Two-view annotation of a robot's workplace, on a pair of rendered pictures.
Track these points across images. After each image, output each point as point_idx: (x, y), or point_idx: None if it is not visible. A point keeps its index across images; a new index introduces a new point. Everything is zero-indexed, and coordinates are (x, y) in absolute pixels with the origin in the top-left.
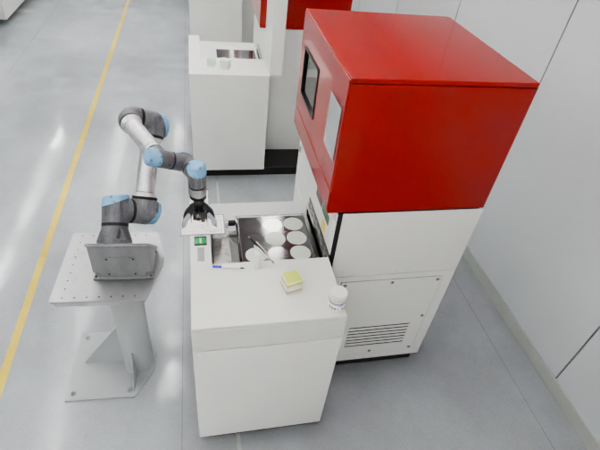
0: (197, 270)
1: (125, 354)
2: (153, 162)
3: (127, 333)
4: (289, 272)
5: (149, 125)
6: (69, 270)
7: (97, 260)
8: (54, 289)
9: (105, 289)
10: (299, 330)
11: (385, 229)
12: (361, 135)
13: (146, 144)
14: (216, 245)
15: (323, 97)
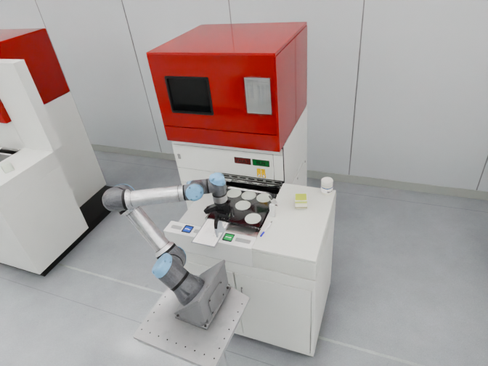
0: (260, 245)
1: None
2: (202, 193)
3: (221, 360)
4: (297, 197)
5: None
6: (181, 347)
7: (205, 307)
8: (199, 363)
9: (223, 322)
10: (330, 217)
11: (292, 144)
12: (281, 88)
13: (177, 190)
14: None
15: (229, 89)
